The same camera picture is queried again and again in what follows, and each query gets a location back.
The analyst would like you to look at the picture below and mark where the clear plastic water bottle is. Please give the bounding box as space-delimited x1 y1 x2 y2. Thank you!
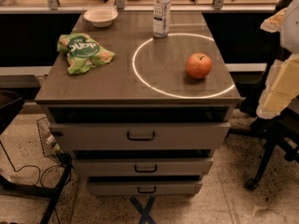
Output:
153 0 171 38

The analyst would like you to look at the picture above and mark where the green snack bag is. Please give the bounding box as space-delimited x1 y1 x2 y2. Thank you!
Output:
57 33 115 75

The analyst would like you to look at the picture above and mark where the black cable on floor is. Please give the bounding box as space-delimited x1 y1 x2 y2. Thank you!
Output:
0 140 73 189

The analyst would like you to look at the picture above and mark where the blue tape cross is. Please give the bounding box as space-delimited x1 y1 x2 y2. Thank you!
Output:
130 196 157 224

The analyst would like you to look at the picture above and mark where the top grey drawer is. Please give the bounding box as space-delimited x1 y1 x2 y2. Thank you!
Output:
50 122 230 150

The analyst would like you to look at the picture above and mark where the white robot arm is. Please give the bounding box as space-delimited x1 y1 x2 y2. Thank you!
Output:
256 0 299 119

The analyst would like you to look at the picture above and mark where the wire mesh basket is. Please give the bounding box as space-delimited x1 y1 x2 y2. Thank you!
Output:
36 118 64 164

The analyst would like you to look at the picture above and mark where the middle grey drawer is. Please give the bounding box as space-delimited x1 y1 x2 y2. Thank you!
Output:
73 158 214 177

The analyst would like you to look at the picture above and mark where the black office chair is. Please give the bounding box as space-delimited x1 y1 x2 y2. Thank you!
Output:
241 0 299 189

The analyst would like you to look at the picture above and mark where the grey drawer cabinet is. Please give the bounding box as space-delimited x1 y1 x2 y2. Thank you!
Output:
36 11 240 184

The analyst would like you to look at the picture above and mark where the bottom grey drawer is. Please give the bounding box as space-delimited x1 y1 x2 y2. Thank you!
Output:
87 181 203 196

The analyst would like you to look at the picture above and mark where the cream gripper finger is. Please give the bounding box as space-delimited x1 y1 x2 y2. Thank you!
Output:
260 8 286 33
256 53 299 119

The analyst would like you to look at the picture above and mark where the white bowl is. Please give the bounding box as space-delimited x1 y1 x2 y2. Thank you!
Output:
83 7 118 28

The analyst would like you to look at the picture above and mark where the grey drawer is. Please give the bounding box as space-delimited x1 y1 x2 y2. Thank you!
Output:
50 122 230 150
87 181 203 196
73 158 214 177

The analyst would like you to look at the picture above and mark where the red apple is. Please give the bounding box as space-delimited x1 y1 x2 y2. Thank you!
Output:
186 52 212 79

